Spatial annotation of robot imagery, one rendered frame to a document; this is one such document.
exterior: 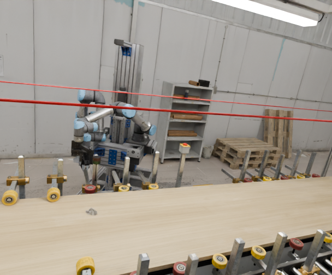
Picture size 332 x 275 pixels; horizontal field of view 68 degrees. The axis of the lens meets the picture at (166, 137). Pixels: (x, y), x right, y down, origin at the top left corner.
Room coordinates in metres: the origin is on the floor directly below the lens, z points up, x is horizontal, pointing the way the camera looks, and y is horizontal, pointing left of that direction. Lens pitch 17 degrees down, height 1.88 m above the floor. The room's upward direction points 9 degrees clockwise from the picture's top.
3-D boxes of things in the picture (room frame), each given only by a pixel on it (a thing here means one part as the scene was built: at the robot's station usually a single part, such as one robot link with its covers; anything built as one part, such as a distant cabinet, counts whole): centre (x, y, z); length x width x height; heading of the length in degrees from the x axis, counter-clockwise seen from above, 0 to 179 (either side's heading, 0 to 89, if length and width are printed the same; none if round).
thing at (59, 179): (1.63, 0.76, 0.95); 0.13 x 0.06 x 0.05; 115
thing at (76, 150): (1.79, 0.68, 1.15); 0.09 x 0.08 x 0.12; 114
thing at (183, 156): (2.06, -0.18, 0.93); 0.05 x 0.04 x 0.45; 115
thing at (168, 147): (4.83, -0.29, 0.78); 0.90 x 0.45 x 1.55; 116
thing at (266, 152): (2.47, -1.08, 0.93); 0.03 x 0.03 x 0.48; 25
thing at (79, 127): (1.80, 0.67, 1.31); 0.09 x 0.08 x 0.11; 144
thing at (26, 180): (1.52, 0.99, 0.95); 0.13 x 0.06 x 0.05; 115
